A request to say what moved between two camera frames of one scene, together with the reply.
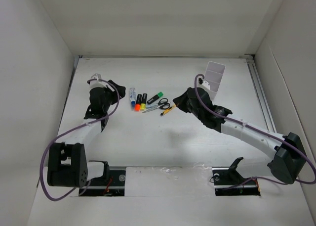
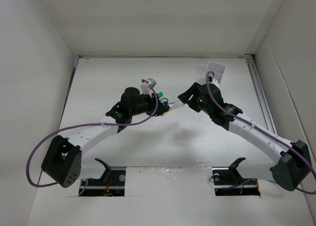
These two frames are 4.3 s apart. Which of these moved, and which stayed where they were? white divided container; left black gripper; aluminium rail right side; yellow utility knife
Moved: left black gripper
Stayed: aluminium rail right side; white divided container; yellow utility knife
